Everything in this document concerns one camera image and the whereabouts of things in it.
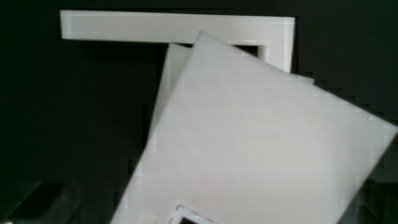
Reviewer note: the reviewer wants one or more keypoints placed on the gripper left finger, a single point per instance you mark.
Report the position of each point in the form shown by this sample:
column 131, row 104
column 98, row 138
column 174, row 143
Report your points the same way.
column 39, row 203

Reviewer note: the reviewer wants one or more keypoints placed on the white front fence bar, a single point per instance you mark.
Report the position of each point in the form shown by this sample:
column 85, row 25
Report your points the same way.
column 167, row 27

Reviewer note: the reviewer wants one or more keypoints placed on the white cabinet top block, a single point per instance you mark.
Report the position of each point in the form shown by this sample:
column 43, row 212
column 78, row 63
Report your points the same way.
column 261, row 150

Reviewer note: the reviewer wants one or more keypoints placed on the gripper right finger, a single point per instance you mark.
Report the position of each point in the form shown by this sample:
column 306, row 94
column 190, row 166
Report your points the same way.
column 378, row 208

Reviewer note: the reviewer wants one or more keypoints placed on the white fence bar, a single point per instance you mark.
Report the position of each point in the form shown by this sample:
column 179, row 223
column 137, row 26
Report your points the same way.
column 167, row 27
column 281, row 50

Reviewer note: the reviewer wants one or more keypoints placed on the white right fence bar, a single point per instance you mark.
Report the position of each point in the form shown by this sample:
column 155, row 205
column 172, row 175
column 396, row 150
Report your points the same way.
column 281, row 50

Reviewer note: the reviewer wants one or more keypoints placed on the white cabinet body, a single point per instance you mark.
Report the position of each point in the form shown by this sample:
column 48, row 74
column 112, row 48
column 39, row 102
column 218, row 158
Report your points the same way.
column 174, row 76

